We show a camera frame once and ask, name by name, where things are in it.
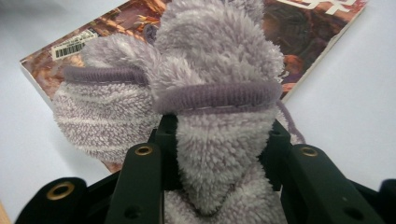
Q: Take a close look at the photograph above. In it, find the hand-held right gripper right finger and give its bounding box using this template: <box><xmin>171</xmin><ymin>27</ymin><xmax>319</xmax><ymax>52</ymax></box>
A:
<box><xmin>259</xmin><ymin>119</ymin><xmax>386</xmax><ymax>224</ymax></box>

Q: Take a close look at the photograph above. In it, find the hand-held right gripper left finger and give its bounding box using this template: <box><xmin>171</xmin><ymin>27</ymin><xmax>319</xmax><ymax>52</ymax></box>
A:
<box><xmin>106</xmin><ymin>114</ymin><xmax>179</xmax><ymax>224</ymax></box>

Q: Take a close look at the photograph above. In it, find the illustrated magazine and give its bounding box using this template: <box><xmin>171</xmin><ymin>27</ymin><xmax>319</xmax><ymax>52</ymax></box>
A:
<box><xmin>19</xmin><ymin>0</ymin><xmax>368</xmax><ymax>174</ymax></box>

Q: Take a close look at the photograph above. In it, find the white table mat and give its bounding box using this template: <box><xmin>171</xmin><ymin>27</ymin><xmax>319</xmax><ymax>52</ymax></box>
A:
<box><xmin>0</xmin><ymin>0</ymin><xmax>396</xmax><ymax>224</ymax></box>

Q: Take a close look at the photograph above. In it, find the wooden table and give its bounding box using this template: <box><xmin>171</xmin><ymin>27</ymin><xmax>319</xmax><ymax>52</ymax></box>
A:
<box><xmin>0</xmin><ymin>201</ymin><xmax>12</xmax><ymax>224</ymax></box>

